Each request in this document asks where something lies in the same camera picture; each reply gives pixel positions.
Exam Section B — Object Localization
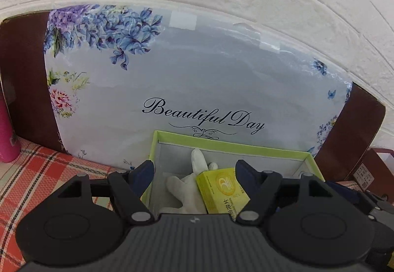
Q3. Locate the yellow white medicine box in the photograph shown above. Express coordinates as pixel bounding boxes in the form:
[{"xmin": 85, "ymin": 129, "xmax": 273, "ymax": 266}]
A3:
[{"xmin": 196, "ymin": 168, "xmax": 250, "ymax": 220}]

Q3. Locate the light green cardboard storage box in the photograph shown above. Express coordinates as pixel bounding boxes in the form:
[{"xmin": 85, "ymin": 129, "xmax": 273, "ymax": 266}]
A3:
[{"xmin": 142, "ymin": 131, "xmax": 324, "ymax": 215}]

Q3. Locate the brown cardboard shoe box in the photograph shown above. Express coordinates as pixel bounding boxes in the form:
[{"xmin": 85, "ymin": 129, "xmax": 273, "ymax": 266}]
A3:
[{"xmin": 351, "ymin": 148, "xmax": 394, "ymax": 203}]

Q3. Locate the plaid red bed sheet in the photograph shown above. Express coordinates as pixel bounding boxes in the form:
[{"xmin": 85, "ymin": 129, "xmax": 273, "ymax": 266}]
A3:
[{"xmin": 1, "ymin": 140, "xmax": 148, "ymax": 271}]

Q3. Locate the floral Beautiful Day pillow pack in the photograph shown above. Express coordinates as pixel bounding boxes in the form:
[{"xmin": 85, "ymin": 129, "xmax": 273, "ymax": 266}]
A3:
[{"xmin": 43, "ymin": 4, "xmax": 352, "ymax": 167}]

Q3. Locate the pink thermos bottle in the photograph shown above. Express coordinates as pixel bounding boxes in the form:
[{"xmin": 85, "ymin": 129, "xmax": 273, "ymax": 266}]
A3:
[{"xmin": 0, "ymin": 92, "xmax": 21, "ymax": 163}]

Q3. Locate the dark brown wooden headboard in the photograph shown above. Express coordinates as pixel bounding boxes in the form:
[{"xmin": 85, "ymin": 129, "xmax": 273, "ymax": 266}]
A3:
[{"xmin": 1, "ymin": 11, "xmax": 385, "ymax": 181}]

